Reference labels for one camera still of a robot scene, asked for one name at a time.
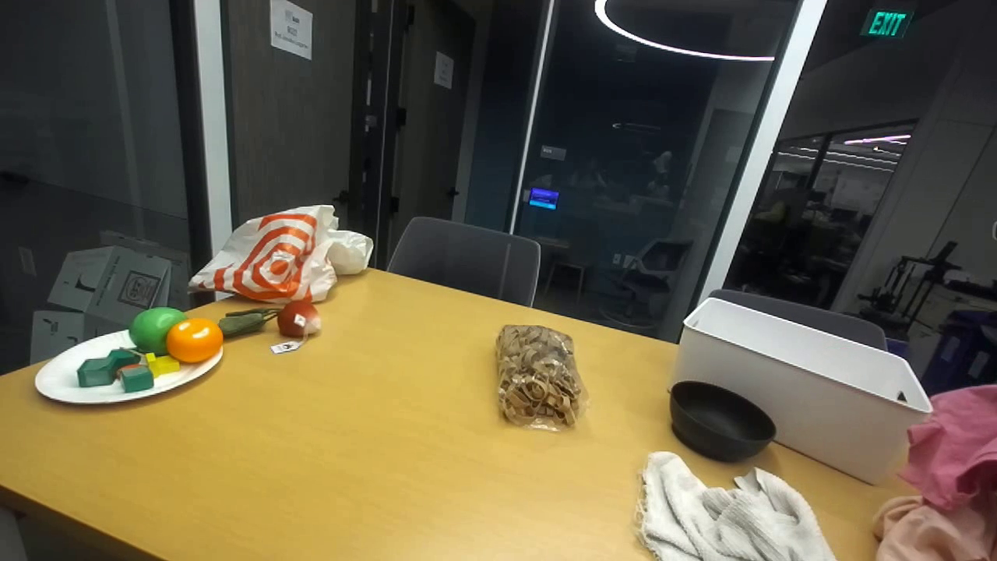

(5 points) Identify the clear bag of snacks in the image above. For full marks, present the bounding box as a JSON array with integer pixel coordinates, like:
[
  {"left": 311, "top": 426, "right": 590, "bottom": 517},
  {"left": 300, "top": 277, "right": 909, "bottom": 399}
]
[{"left": 494, "top": 325, "right": 581, "bottom": 431}]

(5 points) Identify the pink shirt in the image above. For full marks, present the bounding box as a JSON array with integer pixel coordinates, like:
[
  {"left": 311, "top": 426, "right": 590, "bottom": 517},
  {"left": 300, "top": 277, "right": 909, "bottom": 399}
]
[{"left": 899, "top": 384, "right": 997, "bottom": 512}]

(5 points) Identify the red white shopping bag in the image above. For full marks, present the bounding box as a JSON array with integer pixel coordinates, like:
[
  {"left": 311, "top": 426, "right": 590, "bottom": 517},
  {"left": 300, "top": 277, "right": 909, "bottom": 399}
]
[{"left": 187, "top": 206, "right": 375, "bottom": 301}]

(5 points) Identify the dark green toy block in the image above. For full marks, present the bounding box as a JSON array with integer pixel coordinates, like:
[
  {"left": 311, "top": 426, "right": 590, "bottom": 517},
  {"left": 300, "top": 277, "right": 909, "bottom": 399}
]
[{"left": 77, "top": 349, "right": 141, "bottom": 388}]

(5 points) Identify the teal toy block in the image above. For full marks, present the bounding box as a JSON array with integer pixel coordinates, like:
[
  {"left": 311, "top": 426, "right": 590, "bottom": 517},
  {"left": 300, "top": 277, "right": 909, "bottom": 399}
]
[{"left": 118, "top": 366, "right": 151, "bottom": 393}]

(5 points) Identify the green toy cucumber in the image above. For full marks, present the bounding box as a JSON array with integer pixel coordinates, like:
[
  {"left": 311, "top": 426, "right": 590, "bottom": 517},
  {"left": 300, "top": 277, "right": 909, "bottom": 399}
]
[{"left": 219, "top": 308, "right": 273, "bottom": 341}]

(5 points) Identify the white plate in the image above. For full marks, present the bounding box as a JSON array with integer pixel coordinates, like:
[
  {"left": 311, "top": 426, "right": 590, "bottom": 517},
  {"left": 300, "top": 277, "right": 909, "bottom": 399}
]
[{"left": 33, "top": 329, "right": 224, "bottom": 405}]

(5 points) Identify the white cloth shirt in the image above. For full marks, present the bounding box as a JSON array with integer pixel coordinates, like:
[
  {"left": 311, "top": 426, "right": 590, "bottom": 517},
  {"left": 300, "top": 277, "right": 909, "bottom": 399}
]
[{"left": 637, "top": 452, "right": 836, "bottom": 561}]

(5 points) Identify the green toy ball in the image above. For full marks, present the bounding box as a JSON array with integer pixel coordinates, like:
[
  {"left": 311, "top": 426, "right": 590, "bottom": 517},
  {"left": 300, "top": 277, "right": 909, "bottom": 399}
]
[{"left": 127, "top": 304, "right": 183, "bottom": 353}]

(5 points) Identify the red toy apple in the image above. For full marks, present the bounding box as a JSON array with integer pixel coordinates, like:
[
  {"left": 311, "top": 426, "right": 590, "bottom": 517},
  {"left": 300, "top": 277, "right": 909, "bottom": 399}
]
[{"left": 277, "top": 301, "right": 322, "bottom": 341}]

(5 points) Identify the white paper notice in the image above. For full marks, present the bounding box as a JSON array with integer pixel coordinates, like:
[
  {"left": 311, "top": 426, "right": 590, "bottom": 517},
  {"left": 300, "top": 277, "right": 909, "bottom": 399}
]
[{"left": 270, "top": 0, "right": 315, "bottom": 59}]

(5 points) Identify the orange toy ball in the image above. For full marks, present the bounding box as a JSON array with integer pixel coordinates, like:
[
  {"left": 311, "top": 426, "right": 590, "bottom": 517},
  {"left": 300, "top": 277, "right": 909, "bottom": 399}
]
[{"left": 164, "top": 319, "right": 224, "bottom": 366}]

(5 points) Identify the green exit sign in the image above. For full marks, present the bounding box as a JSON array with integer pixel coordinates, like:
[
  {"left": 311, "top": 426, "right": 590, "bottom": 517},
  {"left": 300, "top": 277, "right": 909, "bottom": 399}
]
[{"left": 864, "top": 9, "right": 909, "bottom": 42}]

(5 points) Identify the peach shirt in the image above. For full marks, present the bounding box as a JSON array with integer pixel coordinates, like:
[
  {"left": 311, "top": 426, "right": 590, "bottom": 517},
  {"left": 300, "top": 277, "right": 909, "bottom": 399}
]
[{"left": 873, "top": 495, "right": 997, "bottom": 561}]

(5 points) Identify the yellow toy block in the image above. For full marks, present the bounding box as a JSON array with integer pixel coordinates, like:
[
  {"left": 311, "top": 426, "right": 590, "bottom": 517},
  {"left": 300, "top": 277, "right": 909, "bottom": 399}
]
[{"left": 143, "top": 353, "right": 182, "bottom": 376}]

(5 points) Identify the black bowl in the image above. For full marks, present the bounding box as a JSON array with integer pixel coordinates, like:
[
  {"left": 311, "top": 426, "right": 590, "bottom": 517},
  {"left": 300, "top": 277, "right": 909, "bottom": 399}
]
[{"left": 670, "top": 381, "right": 777, "bottom": 462}]

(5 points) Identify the grey office chair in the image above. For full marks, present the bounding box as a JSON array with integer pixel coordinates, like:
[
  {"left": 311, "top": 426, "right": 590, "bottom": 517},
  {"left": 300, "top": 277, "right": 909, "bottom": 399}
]
[{"left": 387, "top": 216, "right": 541, "bottom": 304}]

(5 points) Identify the cardboard box behind glass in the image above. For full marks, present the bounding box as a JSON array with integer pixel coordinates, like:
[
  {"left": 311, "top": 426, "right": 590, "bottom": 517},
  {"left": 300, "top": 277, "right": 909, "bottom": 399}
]
[{"left": 29, "top": 245, "right": 171, "bottom": 361}]

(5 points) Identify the white plastic bin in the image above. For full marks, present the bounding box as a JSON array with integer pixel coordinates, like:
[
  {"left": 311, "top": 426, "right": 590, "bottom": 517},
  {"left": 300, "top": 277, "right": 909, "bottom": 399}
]
[{"left": 672, "top": 295, "right": 936, "bottom": 484}]

